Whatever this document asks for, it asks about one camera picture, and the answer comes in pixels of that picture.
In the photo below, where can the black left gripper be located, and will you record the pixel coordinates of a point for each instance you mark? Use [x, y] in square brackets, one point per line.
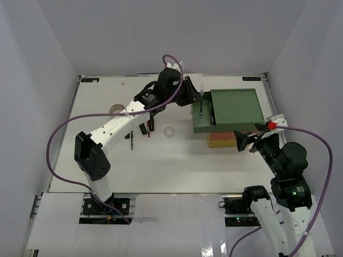
[194, 96]

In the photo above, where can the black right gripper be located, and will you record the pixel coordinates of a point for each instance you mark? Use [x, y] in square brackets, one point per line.
[256, 139]

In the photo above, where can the purple tip pen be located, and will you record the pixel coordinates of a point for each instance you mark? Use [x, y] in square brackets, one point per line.
[201, 102]

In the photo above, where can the green drawer tray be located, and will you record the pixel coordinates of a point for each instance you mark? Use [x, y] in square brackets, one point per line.
[202, 124]

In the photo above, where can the black ballpoint pen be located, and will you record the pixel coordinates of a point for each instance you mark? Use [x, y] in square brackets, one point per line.
[212, 115]

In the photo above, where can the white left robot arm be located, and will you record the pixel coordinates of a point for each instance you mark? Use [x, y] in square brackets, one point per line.
[91, 150]

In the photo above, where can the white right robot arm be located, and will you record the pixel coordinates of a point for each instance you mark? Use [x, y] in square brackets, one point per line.
[289, 188]

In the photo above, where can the green drawer box shell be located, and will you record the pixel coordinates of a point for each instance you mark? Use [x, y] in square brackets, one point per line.
[236, 107]

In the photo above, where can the yellow drawer box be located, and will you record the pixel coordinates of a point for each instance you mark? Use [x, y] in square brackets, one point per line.
[219, 144]

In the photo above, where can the small clear tape roll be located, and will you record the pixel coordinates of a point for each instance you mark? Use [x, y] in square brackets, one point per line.
[169, 131]

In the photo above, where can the green cap black marker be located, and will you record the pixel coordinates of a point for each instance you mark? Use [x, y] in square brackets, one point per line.
[151, 124]

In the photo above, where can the black label right corner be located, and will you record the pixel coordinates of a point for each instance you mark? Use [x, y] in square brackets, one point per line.
[251, 78]

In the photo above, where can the black label corner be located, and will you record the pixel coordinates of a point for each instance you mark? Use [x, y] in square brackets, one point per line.
[91, 80]
[251, 78]

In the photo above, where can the orange cap black marker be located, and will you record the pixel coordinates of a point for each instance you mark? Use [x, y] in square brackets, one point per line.
[143, 129]

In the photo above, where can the large clear tape roll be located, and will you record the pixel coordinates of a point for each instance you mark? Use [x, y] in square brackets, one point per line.
[116, 108]

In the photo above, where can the black label left corner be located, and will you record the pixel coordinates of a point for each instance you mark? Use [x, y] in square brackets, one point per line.
[91, 80]

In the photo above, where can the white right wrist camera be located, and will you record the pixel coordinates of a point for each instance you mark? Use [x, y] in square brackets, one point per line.
[276, 123]

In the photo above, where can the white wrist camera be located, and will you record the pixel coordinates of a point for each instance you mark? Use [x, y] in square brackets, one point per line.
[174, 66]
[276, 123]

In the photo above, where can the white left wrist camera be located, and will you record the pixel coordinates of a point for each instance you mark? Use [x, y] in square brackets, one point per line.
[174, 66]

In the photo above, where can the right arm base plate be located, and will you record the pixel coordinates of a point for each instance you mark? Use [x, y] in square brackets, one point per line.
[235, 206]

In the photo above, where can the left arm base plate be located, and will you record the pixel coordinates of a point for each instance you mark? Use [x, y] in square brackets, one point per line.
[92, 207]

